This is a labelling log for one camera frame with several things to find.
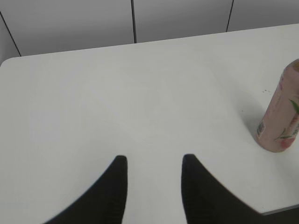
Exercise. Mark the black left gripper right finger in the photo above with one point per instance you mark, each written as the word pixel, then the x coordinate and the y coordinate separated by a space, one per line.
pixel 206 201

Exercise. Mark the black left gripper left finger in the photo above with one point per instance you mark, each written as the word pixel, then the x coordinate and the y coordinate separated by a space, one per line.
pixel 104 202

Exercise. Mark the oolong tea bottle pink label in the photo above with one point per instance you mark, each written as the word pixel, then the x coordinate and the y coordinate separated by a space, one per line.
pixel 279 126

